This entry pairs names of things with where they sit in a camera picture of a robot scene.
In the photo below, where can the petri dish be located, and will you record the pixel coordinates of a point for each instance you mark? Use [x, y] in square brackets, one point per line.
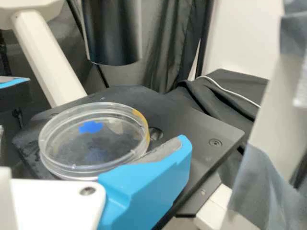
[96, 143]

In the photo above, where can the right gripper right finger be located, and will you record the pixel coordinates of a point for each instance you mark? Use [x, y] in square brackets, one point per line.
[148, 187]

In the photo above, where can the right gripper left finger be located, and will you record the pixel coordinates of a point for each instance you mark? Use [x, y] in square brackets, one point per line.
[12, 82]

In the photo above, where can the cream microscope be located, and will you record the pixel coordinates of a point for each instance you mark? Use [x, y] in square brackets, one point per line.
[192, 129]

